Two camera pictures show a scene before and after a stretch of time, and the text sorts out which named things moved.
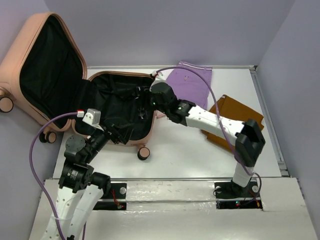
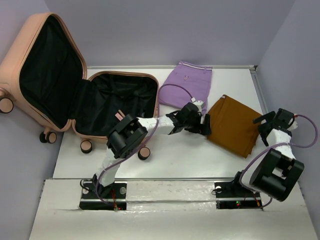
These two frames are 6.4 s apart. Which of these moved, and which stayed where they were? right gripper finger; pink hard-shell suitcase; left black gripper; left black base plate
Moved: left black gripper; right gripper finger
Stayed: left black base plate; pink hard-shell suitcase
